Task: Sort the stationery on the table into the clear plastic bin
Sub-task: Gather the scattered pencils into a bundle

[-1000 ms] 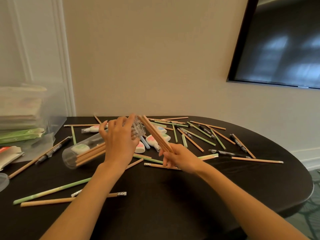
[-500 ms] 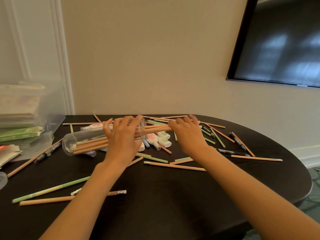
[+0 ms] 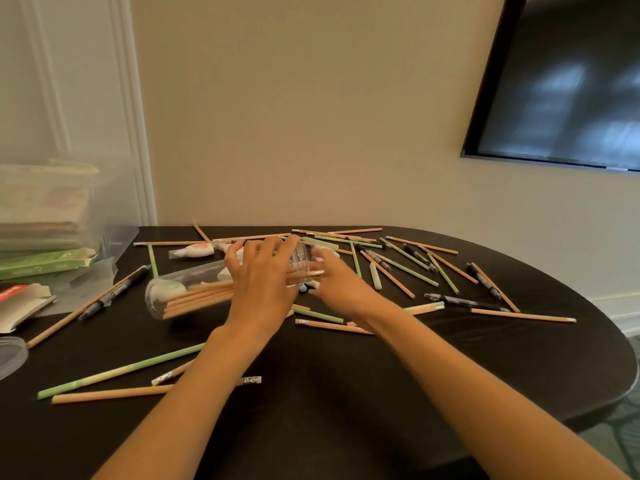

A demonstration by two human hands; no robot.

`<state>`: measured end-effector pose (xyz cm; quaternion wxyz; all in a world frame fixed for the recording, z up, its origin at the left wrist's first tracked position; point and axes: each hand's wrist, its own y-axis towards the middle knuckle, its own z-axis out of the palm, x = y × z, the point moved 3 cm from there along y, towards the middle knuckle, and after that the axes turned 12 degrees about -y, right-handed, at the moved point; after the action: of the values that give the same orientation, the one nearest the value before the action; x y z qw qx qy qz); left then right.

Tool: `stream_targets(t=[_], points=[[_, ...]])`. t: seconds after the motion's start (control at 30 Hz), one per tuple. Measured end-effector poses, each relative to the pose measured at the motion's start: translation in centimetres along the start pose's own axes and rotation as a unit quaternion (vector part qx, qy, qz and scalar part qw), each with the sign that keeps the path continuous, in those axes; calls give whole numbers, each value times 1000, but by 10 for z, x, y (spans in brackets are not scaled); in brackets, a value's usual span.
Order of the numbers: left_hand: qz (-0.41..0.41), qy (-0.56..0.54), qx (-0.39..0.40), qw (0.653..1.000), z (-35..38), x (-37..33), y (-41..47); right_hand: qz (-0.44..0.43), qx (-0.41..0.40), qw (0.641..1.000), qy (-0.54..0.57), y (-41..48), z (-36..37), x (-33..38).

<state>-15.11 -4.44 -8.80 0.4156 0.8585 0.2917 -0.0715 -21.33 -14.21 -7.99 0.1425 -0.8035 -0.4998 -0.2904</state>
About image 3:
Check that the person's right hand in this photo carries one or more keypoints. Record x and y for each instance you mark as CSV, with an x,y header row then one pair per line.
x,y
350,294

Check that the person's left hand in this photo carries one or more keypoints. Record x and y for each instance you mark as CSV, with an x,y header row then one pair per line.
x,y
260,294

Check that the person's left forearm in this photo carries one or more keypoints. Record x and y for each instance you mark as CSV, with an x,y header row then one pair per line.
x,y
175,419

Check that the green highlighter stick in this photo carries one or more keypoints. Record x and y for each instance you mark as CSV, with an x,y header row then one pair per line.
x,y
320,243
375,275

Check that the black wall television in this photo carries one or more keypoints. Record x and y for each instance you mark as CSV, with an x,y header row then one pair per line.
x,y
565,79

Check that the cluster of pencils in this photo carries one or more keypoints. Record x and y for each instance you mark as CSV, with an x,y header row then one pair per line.
x,y
387,274

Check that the clear tube of green pens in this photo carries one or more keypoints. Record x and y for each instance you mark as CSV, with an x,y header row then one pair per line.
x,y
200,274

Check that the black gold pen box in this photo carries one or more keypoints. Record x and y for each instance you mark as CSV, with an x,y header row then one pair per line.
x,y
25,304

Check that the white pink correction tape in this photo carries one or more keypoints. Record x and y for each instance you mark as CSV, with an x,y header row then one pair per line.
x,y
195,251
227,248

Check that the clear plastic storage bin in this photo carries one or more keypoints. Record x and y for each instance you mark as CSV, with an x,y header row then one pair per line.
x,y
122,204

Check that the round clear plastic lid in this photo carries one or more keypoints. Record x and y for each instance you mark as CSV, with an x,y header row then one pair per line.
x,y
11,357

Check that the green pencil box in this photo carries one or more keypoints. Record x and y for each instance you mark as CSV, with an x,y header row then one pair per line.
x,y
45,264

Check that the person's right forearm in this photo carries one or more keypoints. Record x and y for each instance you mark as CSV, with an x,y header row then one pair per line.
x,y
500,394

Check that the light green pencil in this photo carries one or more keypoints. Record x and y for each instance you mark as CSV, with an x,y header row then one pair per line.
x,y
153,262
120,371
425,306

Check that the white blue correction tape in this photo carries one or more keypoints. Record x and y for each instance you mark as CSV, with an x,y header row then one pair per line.
x,y
327,251

